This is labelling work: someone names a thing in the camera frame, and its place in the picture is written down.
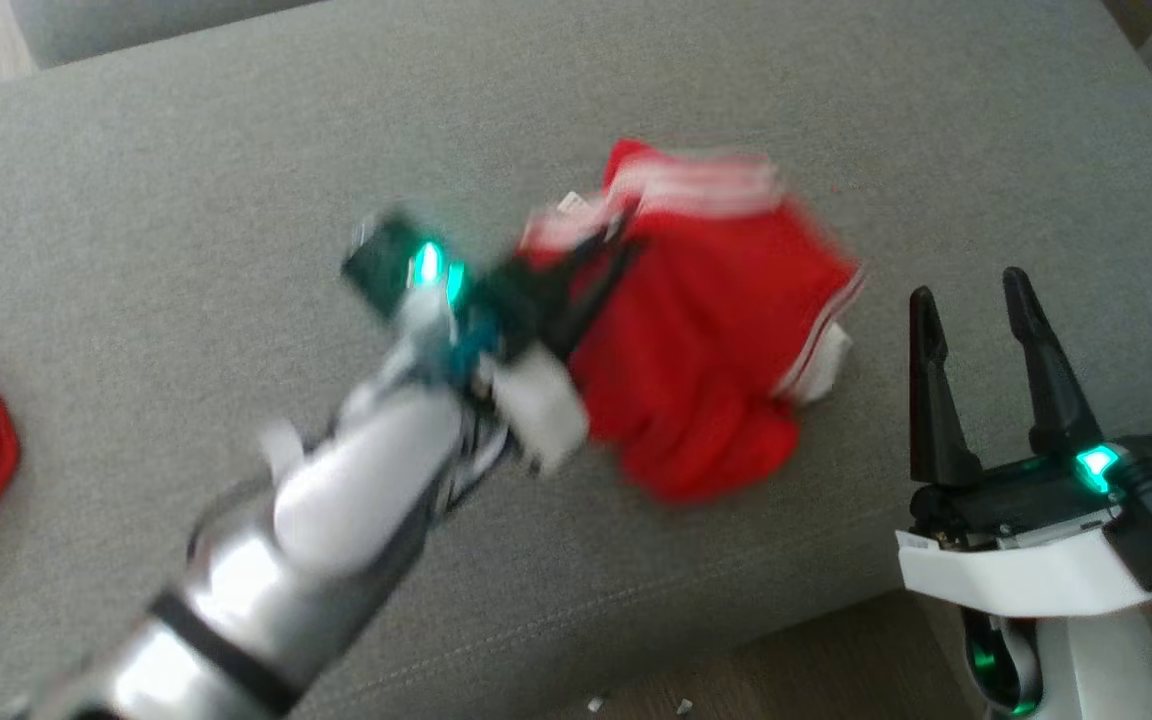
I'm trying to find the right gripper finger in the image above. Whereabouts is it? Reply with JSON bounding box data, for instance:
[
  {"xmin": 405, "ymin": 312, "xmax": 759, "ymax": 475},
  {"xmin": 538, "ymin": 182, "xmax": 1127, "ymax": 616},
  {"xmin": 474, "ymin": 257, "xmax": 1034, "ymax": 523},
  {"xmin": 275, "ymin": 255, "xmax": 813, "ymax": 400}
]
[
  {"xmin": 908, "ymin": 286, "xmax": 985, "ymax": 489},
  {"xmin": 1001, "ymin": 267, "xmax": 1103, "ymax": 462}
]

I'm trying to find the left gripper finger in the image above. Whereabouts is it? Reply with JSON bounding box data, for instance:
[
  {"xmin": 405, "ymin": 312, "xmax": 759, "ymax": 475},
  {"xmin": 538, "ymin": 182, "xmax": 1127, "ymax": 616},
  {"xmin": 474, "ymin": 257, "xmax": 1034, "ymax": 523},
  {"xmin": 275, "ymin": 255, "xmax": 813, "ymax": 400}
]
[
  {"xmin": 541, "ymin": 240, "xmax": 642, "ymax": 356},
  {"xmin": 521, "ymin": 205, "xmax": 637, "ymax": 301}
]

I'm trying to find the grey fabric sofa seat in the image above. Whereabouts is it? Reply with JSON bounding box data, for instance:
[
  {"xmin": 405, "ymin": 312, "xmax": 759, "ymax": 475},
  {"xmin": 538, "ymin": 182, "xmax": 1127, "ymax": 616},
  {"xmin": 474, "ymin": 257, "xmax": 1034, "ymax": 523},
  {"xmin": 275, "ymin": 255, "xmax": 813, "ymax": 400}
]
[{"xmin": 0, "ymin": 0, "xmax": 1152, "ymax": 720}]

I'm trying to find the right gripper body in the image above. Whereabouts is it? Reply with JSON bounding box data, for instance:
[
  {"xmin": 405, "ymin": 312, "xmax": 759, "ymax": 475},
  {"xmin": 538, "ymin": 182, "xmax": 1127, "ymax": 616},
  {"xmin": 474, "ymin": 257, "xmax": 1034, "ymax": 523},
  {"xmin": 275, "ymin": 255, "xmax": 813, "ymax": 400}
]
[{"xmin": 896, "ymin": 452, "xmax": 1152, "ymax": 619}]

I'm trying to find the red jersey with white trim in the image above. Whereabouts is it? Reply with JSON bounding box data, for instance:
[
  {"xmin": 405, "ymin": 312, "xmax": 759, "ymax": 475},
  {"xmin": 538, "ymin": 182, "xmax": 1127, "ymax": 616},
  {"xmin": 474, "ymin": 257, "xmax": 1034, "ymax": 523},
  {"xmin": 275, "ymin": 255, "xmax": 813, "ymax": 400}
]
[{"xmin": 519, "ymin": 138, "xmax": 869, "ymax": 504}]

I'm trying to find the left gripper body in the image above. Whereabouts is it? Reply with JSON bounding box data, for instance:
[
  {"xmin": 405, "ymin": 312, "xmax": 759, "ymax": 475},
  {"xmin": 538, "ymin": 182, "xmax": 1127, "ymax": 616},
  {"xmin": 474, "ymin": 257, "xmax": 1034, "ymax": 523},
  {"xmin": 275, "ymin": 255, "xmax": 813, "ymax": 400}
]
[{"xmin": 341, "ymin": 212, "xmax": 589, "ymax": 473}]

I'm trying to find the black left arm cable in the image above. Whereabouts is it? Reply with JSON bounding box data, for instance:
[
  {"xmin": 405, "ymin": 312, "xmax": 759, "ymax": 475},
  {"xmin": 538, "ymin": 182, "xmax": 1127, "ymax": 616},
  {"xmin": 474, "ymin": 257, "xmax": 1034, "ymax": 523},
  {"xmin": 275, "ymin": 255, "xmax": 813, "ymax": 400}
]
[{"xmin": 431, "ymin": 320, "xmax": 517, "ymax": 516}]

